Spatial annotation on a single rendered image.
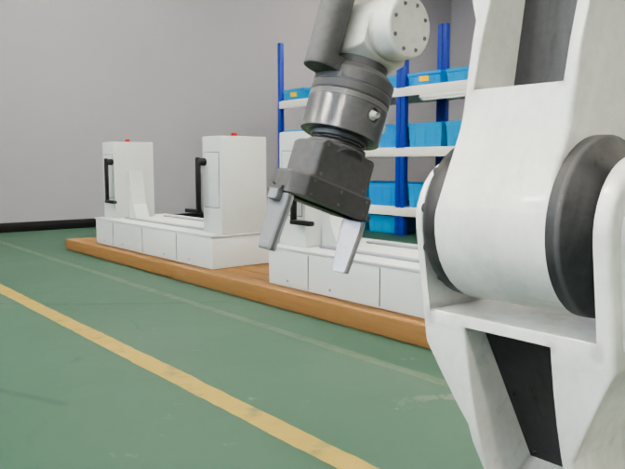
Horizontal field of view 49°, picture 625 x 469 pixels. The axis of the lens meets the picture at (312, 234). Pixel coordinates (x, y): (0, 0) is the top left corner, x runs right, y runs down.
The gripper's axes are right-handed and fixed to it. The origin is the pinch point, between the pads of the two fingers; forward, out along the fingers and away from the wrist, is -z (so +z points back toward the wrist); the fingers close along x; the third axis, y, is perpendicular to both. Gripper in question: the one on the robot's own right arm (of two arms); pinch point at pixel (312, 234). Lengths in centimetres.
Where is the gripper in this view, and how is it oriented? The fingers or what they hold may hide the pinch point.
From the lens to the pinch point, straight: 73.2
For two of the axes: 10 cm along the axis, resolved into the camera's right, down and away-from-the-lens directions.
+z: 2.6, -9.6, 0.8
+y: 6.3, 1.1, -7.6
